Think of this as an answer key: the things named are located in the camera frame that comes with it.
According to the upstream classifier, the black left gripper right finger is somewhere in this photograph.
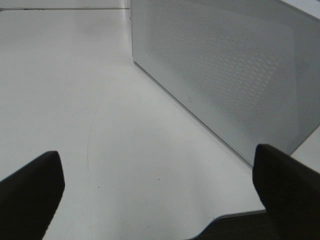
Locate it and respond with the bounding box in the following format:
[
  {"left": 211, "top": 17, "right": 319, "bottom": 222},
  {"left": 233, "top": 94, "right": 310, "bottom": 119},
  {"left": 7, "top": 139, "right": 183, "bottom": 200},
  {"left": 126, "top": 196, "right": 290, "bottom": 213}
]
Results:
[{"left": 252, "top": 144, "right": 320, "bottom": 240}]

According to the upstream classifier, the white microwave oven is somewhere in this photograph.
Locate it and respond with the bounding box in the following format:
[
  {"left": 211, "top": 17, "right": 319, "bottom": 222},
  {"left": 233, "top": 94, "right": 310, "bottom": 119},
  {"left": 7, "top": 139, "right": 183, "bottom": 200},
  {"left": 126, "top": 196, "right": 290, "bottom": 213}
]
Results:
[{"left": 279, "top": 0, "right": 320, "bottom": 173}]

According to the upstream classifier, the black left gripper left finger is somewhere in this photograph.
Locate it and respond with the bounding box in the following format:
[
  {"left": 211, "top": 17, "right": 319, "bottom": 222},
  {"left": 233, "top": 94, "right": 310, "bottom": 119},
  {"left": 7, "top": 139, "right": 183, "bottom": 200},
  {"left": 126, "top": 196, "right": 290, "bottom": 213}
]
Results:
[{"left": 0, "top": 151, "right": 65, "bottom": 240}]

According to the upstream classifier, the white microwave door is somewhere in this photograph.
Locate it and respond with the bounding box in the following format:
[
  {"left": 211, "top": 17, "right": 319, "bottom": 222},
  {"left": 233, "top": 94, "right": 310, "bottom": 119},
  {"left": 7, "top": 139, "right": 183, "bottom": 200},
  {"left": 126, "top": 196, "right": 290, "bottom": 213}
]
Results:
[{"left": 130, "top": 0, "right": 320, "bottom": 163}]

